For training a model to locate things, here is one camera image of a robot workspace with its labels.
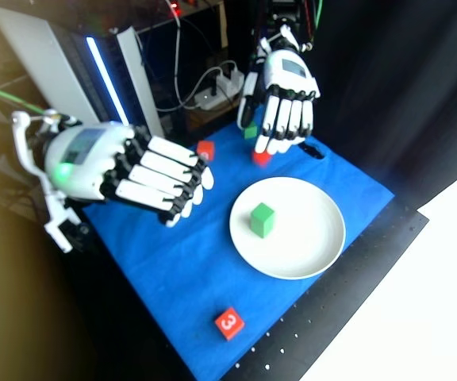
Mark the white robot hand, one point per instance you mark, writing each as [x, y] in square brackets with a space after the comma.
[288, 79]
[93, 166]

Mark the large green cube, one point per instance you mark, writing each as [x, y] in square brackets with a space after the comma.
[262, 220]

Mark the white round plate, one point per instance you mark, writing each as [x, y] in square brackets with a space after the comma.
[308, 238]

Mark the white power strip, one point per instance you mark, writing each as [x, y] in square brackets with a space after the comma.
[224, 85]

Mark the white computer tower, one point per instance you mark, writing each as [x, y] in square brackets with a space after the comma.
[50, 67]

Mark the blue cloth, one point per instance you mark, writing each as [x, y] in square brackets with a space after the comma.
[181, 270]

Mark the red cube with number three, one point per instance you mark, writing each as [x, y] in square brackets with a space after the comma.
[229, 323]

